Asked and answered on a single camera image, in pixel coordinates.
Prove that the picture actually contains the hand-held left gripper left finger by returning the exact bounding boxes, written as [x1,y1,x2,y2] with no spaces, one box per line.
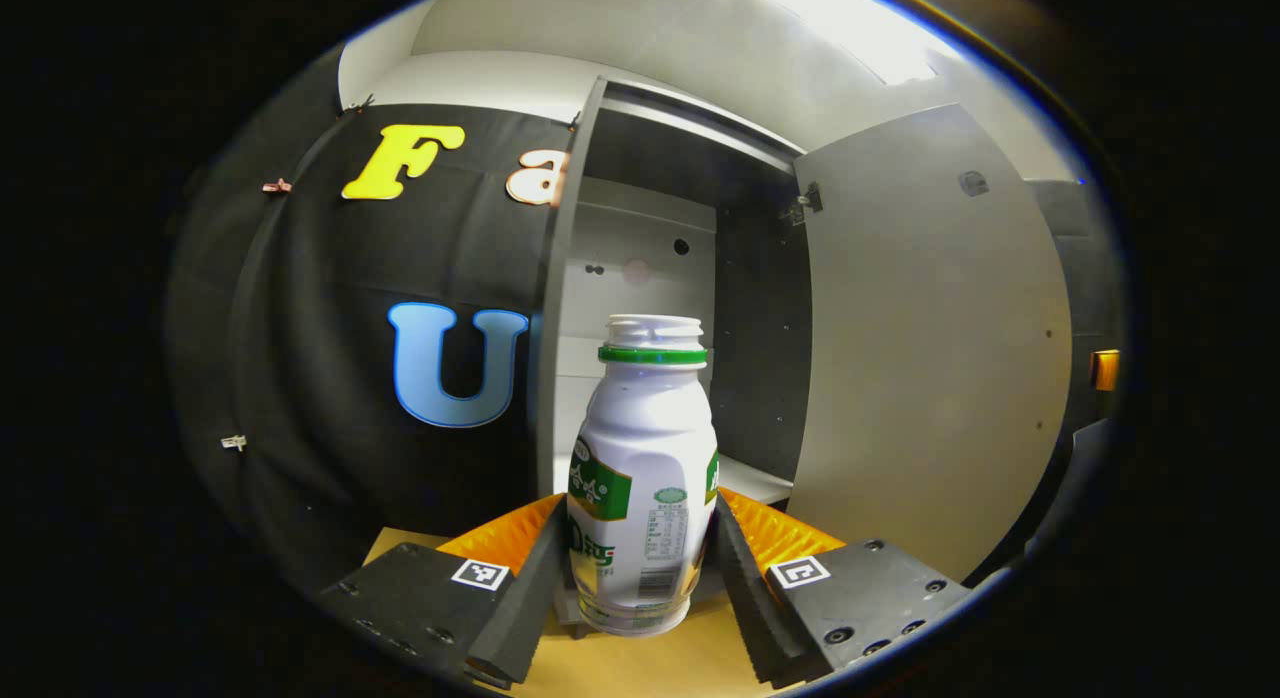
[318,493,569,691]

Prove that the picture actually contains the beige cabinet door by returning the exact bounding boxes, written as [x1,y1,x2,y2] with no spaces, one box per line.
[790,103,1076,584]

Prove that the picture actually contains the black backdrop cloth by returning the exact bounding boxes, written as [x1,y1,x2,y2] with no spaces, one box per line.
[165,48,1126,599]

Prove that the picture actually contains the white plastic bottle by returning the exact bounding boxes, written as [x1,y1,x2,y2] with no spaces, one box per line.
[565,314,721,639]

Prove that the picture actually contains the dark grey cabinet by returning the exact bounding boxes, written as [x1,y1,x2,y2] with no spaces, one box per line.
[535,73,836,641]

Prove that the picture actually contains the long ceiling light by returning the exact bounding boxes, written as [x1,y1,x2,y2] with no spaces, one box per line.
[740,0,961,84]

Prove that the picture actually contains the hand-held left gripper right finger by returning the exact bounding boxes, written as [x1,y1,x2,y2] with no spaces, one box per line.
[712,486,976,691]

